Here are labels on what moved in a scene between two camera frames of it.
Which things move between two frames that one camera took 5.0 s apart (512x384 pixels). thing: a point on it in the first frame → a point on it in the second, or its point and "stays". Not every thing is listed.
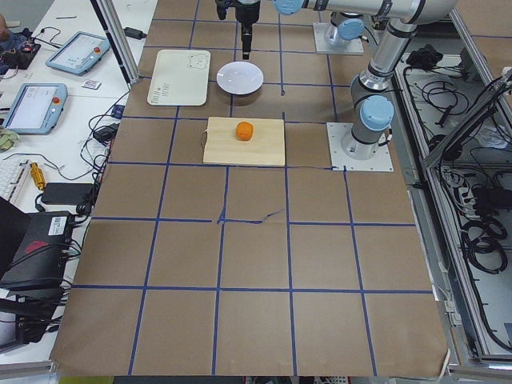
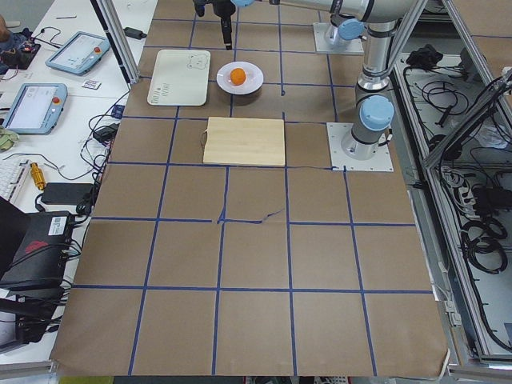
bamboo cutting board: x=266 y=147 stays
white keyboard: x=13 y=175 stays
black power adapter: x=67 y=194 stays
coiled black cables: x=482 y=241 stays
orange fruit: x=244 y=130 → x=238 y=76
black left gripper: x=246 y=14 → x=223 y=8
